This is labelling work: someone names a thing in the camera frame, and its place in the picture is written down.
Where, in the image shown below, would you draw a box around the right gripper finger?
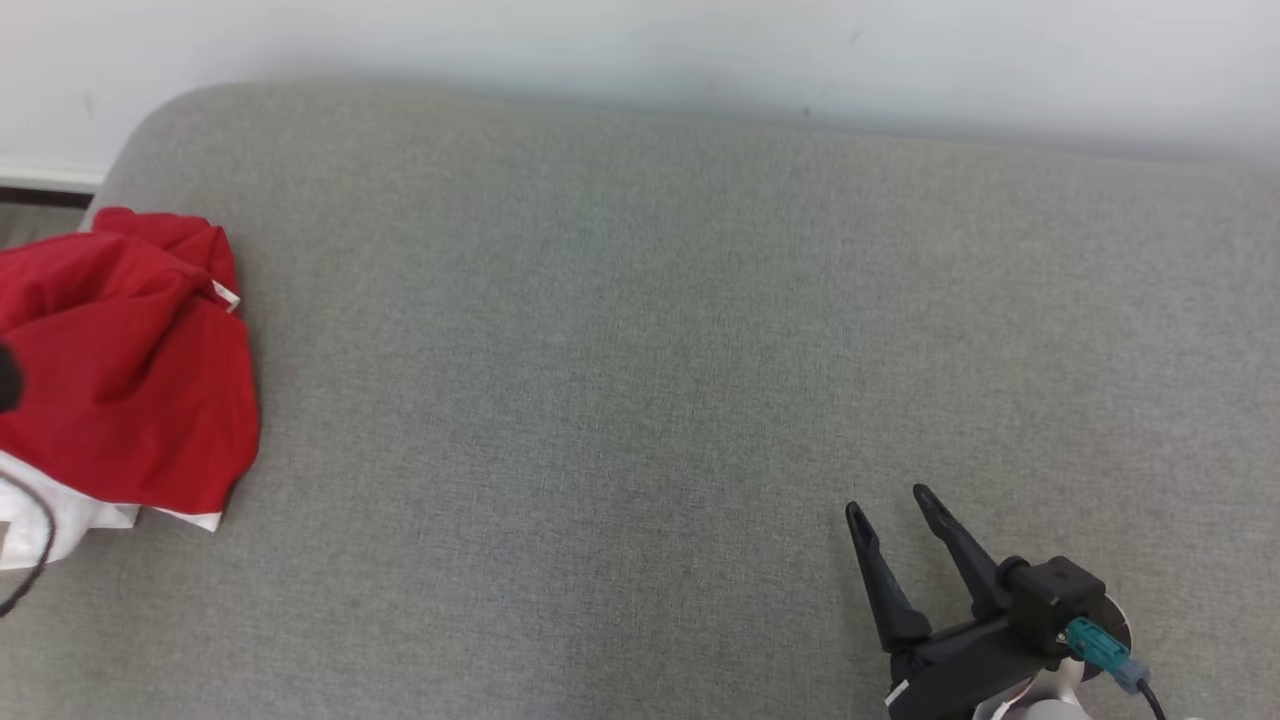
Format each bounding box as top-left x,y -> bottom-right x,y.
845,501 -> 933,654
912,484 -> 1008,619

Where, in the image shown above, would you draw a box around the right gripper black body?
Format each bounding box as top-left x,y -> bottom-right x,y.
885,615 -> 1063,720

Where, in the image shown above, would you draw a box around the red jersey with white sleeves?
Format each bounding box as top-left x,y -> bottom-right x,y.
0,232 -> 262,572

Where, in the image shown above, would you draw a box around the white and black baseboard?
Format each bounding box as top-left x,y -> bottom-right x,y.
0,163 -> 107,209

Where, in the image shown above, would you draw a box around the grey fabric sofa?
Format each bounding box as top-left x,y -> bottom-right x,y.
0,80 -> 1280,720

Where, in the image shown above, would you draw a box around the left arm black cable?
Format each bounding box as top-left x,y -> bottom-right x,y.
0,470 -> 57,618

